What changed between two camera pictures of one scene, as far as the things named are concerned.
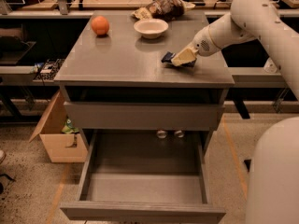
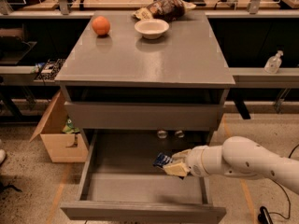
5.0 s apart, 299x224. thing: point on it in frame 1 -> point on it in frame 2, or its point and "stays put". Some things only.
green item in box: [68, 128] stays put
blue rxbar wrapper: [167, 59] -> [162, 160]
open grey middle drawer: [144, 176] stays put
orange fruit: [100, 25] stays put
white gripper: [202, 43] -> [194, 161]
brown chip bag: [169, 8] stays put
